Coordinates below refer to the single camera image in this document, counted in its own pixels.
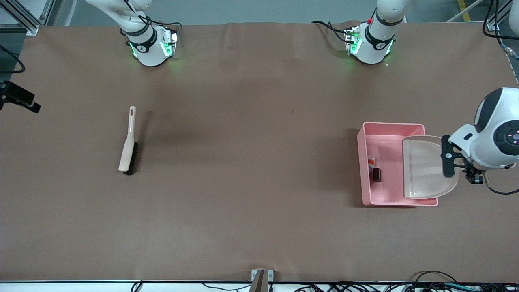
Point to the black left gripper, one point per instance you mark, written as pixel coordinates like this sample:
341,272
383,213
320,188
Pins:
473,175

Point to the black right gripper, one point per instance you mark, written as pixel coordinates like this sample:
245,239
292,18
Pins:
19,94

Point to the beige plastic dustpan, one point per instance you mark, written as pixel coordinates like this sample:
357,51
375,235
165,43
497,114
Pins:
423,166

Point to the dark brown electronic component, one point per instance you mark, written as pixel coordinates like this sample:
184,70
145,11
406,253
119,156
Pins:
376,174

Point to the white green electronic connector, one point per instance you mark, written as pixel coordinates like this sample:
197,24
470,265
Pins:
371,162

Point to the beige brush with black bristles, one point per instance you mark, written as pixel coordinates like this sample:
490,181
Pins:
126,156

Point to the pink plastic bin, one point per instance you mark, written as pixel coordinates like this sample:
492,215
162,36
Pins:
389,190

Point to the brown table mat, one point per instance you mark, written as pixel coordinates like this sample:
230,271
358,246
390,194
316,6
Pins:
202,227

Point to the aluminium frame profile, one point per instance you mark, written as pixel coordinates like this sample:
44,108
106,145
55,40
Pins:
492,25
32,29

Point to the grey metal bracket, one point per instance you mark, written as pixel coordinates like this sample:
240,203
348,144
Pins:
259,280

